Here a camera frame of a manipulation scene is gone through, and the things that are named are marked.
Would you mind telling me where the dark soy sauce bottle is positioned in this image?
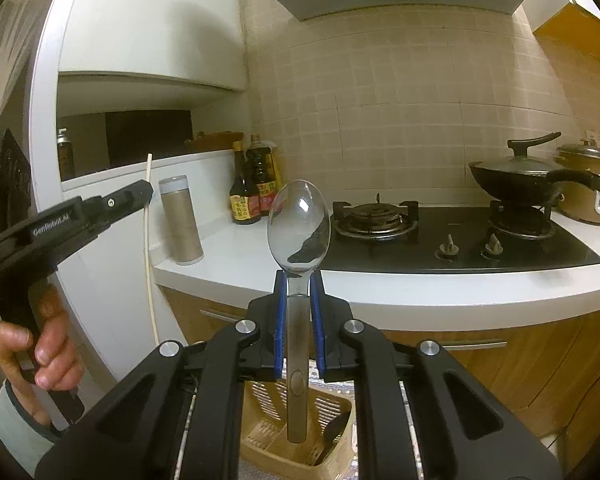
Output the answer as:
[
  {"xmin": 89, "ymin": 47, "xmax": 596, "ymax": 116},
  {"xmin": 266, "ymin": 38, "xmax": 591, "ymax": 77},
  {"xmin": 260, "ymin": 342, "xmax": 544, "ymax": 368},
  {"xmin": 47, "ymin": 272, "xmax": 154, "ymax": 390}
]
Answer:
[{"xmin": 229, "ymin": 140, "xmax": 262, "ymax": 226}]

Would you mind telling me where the black glass gas stove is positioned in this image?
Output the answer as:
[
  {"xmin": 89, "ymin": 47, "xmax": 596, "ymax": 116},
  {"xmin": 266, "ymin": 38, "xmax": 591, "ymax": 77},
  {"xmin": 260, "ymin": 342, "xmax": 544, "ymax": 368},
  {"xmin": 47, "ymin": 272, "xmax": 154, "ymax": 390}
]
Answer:
[{"xmin": 319, "ymin": 200, "xmax": 600, "ymax": 274}]

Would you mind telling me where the metal drawer handle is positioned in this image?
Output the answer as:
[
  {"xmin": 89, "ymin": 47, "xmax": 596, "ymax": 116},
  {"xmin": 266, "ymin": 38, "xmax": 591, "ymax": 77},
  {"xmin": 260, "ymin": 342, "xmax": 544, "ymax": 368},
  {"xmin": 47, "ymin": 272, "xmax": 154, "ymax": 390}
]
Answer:
[
  {"xmin": 199, "ymin": 308, "xmax": 249, "ymax": 323},
  {"xmin": 431, "ymin": 340, "xmax": 508, "ymax": 351}
]

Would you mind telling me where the yellow wall cabinet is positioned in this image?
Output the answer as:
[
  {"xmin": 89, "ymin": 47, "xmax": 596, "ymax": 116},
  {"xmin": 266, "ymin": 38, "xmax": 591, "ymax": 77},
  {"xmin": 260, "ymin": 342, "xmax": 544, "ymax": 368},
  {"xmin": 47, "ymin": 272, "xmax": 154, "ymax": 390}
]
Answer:
[{"xmin": 522, "ymin": 0, "xmax": 600, "ymax": 64}]

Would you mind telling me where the white wall cabinet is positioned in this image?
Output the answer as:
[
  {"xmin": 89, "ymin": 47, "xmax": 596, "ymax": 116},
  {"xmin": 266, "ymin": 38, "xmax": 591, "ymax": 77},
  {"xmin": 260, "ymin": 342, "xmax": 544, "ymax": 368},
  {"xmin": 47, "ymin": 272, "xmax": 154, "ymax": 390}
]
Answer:
[{"xmin": 56, "ymin": 0, "xmax": 249, "ymax": 95}]

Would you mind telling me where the stove knob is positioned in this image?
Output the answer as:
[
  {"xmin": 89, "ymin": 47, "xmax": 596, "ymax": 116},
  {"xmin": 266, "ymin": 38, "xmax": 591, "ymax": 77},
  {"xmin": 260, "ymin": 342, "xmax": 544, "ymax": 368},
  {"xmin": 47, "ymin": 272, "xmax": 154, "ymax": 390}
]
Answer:
[
  {"xmin": 435, "ymin": 233, "xmax": 460, "ymax": 261},
  {"xmin": 481, "ymin": 233, "xmax": 505, "ymax": 260}
]

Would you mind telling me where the steel spoon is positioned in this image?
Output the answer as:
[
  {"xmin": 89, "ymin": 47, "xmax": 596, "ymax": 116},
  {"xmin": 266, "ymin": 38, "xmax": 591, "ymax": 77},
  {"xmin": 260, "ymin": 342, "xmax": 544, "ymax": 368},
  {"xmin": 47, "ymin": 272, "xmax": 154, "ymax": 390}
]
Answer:
[{"xmin": 267, "ymin": 179, "xmax": 332, "ymax": 444}]

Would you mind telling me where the black wok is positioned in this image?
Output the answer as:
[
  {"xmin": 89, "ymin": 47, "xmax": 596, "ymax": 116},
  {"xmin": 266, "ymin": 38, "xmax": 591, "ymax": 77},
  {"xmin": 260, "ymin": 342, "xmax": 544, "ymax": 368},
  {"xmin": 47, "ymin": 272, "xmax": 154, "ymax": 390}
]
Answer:
[{"xmin": 468, "ymin": 160, "xmax": 600, "ymax": 209}]

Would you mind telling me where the gas burner grate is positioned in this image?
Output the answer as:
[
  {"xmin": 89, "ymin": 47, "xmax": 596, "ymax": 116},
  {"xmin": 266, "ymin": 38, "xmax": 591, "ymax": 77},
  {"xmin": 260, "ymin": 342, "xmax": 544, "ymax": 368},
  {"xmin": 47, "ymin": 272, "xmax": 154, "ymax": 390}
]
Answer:
[
  {"xmin": 487, "ymin": 198, "xmax": 565, "ymax": 239},
  {"xmin": 332, "ymin": 192, "xmax": 420, "ymax": 241}
]

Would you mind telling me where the golden rice cooker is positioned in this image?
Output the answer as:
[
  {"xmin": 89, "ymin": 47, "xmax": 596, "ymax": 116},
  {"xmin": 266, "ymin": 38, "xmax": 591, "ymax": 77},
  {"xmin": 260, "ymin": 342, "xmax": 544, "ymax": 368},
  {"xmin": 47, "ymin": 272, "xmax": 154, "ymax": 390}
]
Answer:
[{"xmin": 553, "ymin": 138, "xmax": 600, "ymax": 226}]

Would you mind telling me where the beige thermos bottle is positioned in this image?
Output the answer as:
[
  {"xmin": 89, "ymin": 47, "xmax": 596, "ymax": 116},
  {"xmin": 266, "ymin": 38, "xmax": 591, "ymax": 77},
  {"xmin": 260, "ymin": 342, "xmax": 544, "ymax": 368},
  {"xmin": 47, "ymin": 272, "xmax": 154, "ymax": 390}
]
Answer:
[{"xmin": 158, "ymin": 175, "xmax": 204, "ymax": 266}]

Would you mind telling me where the wooden base cabinet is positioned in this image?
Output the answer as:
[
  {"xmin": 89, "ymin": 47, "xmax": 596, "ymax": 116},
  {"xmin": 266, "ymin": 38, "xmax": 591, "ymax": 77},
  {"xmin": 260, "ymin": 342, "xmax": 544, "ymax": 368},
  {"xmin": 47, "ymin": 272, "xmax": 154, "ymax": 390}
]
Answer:
[{"xmin": 159, "ymin": 284, "xmax": 600, "ymax": 466}]

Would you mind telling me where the black appliance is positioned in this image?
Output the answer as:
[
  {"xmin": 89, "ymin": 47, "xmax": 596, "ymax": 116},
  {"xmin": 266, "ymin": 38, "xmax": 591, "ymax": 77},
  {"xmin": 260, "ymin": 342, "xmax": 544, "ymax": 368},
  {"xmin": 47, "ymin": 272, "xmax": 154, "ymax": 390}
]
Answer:
[{"xmin": 104, "ymin": 109, "xmax": 194, "ymax": 169}]

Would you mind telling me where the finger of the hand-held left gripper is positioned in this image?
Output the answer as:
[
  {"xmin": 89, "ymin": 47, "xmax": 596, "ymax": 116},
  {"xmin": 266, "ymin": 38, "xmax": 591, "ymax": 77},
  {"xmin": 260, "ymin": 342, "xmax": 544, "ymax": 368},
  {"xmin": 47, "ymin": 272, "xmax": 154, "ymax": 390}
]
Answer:
[{"xmin": 81, "ymin": 179, "xmax": 155, "ymax": 235}]

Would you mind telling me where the glass wok lid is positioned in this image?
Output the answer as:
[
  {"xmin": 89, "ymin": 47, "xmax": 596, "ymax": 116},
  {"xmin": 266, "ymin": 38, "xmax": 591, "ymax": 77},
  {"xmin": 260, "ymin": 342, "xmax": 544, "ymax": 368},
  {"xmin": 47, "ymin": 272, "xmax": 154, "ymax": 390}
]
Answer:
[{"xmin": 472, "ymin": 132, "xmax": 564, "ymax": 177}]

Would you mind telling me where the white chopstick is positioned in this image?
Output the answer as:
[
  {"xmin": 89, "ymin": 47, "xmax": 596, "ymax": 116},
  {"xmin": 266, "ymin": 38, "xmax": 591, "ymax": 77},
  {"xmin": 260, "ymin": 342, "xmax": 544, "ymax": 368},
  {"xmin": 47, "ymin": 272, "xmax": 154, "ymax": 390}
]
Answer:
[{"xmin": 142, "ymin": 153, "xmax": 162, "ymax": 349}]

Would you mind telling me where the beige plastic utensil basket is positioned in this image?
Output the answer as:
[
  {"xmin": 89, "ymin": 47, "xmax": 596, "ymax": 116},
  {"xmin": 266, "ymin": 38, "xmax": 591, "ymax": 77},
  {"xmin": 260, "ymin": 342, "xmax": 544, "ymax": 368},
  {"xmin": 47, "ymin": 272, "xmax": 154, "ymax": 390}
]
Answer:
[{"xmin": 239, "ymin": 379, "xmax": 354, "ymax": 469}]

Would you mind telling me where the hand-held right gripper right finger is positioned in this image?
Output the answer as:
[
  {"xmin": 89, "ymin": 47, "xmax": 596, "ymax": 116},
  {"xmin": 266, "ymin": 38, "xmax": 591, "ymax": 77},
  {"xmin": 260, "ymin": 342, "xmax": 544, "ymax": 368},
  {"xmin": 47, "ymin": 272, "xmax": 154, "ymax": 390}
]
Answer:
[{"xmin": 309, "ymin": 270, "xmax": 564, "ymax": 480}]

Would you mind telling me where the person's left forearm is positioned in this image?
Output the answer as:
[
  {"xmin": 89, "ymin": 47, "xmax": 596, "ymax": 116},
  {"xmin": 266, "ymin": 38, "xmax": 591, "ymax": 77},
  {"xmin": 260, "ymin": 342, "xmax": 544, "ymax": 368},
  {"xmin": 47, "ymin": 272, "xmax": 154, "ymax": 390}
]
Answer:
[{"xmin": 0, "ymin": 374, "xmax": 62, "ymax": 477}]

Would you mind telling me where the dark spray can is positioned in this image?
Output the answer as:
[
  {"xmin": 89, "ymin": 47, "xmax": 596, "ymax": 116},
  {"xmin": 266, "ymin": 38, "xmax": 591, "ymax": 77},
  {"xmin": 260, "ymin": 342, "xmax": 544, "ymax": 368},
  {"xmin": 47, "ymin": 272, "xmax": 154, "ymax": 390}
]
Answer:
[{"xmin": 56, "ymin": 128, "xmax": 76, "ymax": 181}]

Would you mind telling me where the person's left hand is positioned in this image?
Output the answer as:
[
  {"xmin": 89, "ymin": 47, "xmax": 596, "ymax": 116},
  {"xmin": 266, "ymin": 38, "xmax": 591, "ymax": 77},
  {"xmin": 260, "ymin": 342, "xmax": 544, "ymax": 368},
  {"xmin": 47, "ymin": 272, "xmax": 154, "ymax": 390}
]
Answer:
[{"xmin": 0, "ymin": 284, "xmax": 84, "ymax": 427}]

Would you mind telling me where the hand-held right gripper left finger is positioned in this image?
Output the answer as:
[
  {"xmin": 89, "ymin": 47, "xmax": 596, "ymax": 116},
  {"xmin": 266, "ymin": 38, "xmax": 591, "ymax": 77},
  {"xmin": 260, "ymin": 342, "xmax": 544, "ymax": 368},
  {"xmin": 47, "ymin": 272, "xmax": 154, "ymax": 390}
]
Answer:
[{"xmin": 35, "ymin": 270, "xmax": 288, "ymax": 480}]

